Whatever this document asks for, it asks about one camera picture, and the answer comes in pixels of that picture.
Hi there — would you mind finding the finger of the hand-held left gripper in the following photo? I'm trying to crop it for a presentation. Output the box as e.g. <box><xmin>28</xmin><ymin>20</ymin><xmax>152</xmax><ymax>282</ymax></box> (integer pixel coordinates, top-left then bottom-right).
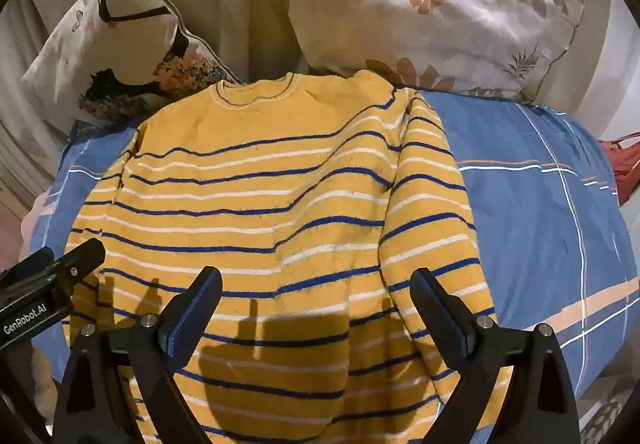
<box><xmin>50</xmin><ymin>238</ymin><xmax>107</xmax><ymax>282</ymax></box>

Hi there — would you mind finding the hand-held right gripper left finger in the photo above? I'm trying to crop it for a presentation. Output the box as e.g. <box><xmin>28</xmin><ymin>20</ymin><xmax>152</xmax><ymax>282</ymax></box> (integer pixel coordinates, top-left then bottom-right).
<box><xmin>52</xmin><ymin>266</ymin><xmax>224</xmax><ymax>444</ymax></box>

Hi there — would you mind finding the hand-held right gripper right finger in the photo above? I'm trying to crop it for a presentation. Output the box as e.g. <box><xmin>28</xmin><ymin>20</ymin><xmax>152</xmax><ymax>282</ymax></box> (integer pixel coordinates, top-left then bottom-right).
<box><xmin>409</xmin><ymin>267</ymin><xmax>581</xmax><ymax>444</ymax></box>

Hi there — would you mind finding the yellow striped sweater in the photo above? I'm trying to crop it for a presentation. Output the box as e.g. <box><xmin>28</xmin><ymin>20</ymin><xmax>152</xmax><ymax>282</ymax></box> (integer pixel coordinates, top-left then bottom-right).
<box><xmin>61</xmin><ymin>70</ymin><xmax>512</xmax><ymax>444</ymax></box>

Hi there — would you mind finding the blue plaid bed sheet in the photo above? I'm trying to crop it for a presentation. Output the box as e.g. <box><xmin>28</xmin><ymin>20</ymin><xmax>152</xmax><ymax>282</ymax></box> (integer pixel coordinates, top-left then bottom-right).
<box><xmin>27</xmin><ymin>89</ymin><xmax>640</xmax><ymax>405</ymax></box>

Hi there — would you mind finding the beige floral print cushion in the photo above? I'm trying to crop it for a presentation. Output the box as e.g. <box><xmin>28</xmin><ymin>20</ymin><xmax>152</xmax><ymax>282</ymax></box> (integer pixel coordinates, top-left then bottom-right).
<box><xmin>21</xmin><ymin>0</ymin><xmax>242</xmax><ymax>127</ymax></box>

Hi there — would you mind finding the red cloth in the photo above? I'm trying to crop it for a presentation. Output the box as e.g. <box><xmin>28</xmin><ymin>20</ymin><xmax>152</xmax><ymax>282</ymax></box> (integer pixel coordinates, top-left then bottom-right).
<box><xmin>599</xmin><ymin>133</ymin><xmax>640</xmax><ymax>207</ymax></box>

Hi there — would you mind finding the white leaf print pillow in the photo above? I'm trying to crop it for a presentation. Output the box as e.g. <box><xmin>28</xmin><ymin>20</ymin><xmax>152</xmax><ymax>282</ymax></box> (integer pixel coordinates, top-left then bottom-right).
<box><xmin>248</xmin><ymin>0</ymin><xmax>587</xmax><ymax>97</ymax></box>

